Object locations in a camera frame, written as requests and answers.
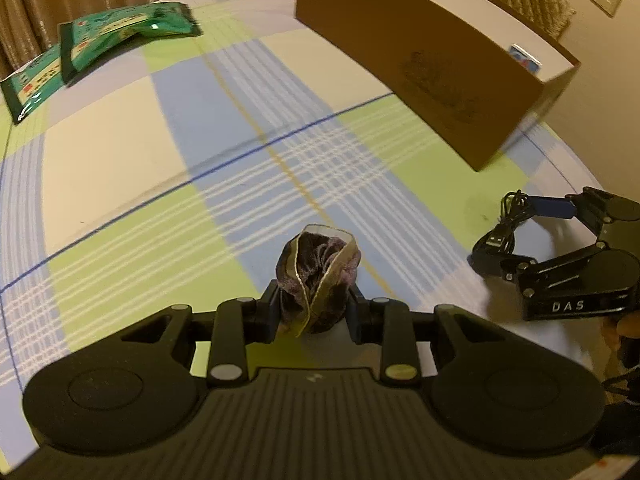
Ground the clear toothpick box blue label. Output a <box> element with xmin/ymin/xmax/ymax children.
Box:
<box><xmin>507</xmin><ymin>43</ymin><xmax>544</xmax><ymax>74</ymax></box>

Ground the person's right hand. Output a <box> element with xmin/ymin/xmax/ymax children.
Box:
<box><xmin>602</xmin><ymin>312</ymin><xmax>640</xmax><ymax>361</ymax></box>

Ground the dark purple scrunchie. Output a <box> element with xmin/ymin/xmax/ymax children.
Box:
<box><xmin>275</xmin><ymin>223</ymin><xmax>362</xmax><ymax>336</ymax></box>

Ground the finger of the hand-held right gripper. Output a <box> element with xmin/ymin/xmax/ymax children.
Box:
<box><xmin>529</xmin><ymin>187</ymin><xmax>609</xmax><ymax>239</ymax></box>
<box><xmin>468</xmin><ymin>244</ymin><xmax>597</xmax><ymax>287</ymax></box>

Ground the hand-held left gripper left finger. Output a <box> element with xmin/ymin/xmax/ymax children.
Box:
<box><xmin>64</xmin><ymin>282</ymin><xmax>282</xmax><ymax>389</ymax></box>

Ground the green snack packet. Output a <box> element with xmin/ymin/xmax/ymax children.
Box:
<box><xmin>0</xmin><ymin>45</ymin><xmax>67</xmax><ymax>126</ymax></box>
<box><xmin>57</xmin><ymin>2</ymin><xmax>204</xmax><ymax>85</ymax></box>

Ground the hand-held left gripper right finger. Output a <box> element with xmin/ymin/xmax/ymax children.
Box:
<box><xmin>347</xmin><ymin>287</ymin><xmax>567</xmax><ymax>388</ymax></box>

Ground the brown cardboard box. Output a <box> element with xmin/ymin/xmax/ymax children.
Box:
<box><xmin>295</xmin><ymin>0</ymin><xmax>582</xmax><ymax>173</ymax></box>

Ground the checked tablecloth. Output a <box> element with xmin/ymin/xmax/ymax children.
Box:
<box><xmin>0</xmin><ymin>0</ymin><xmax>626</xmax><ymax>467</ymax></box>

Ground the black cable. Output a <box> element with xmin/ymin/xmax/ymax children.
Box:
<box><xmin>472</xmin><ymin>189</ymin><xmax>540</xmax><ymax>262</ymax></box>

